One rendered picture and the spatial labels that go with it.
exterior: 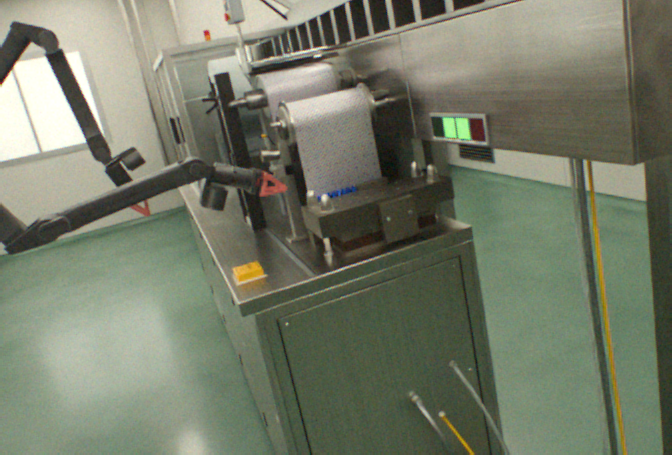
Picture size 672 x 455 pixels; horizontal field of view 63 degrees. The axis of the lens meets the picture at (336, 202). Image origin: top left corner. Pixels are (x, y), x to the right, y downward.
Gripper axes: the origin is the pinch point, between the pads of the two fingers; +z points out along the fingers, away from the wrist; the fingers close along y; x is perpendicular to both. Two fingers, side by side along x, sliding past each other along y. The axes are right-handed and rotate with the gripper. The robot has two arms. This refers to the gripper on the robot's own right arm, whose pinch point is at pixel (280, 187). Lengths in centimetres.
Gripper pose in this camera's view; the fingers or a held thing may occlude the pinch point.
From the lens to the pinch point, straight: 157.3
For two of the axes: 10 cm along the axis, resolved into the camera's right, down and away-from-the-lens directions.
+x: 2.4, -9.7, -0.7
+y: 3.4, 1.5, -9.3
